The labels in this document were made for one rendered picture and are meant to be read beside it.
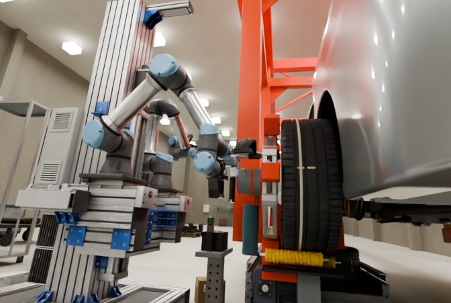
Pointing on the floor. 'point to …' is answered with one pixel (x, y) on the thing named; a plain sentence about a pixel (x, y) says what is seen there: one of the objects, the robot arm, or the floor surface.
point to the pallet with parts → (192, 230)
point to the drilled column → (215, 280)
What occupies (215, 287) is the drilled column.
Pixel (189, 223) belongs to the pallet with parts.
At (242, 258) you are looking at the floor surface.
